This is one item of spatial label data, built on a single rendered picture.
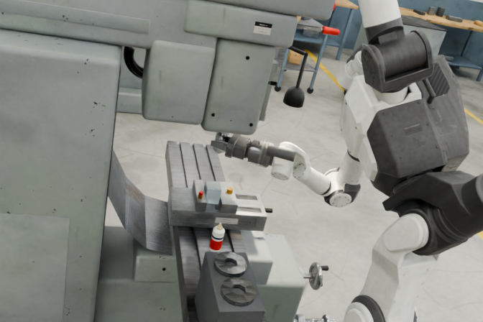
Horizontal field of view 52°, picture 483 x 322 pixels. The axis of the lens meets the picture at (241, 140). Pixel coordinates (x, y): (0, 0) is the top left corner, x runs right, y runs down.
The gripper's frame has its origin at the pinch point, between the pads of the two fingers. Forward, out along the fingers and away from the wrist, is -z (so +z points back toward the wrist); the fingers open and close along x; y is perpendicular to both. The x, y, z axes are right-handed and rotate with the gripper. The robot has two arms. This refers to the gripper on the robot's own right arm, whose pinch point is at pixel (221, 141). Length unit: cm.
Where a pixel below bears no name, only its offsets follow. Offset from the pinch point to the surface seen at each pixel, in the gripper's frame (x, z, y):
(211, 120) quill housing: 12.0, -2.0, -12.5
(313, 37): -645, -12, 98
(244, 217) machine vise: 4.1, 14.3, 24.7
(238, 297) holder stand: 59, 23, 11
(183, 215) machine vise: 12.9, -5.6, 25.6
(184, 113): 17.8, -9.6, -14.7
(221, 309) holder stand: 63, 20, 12
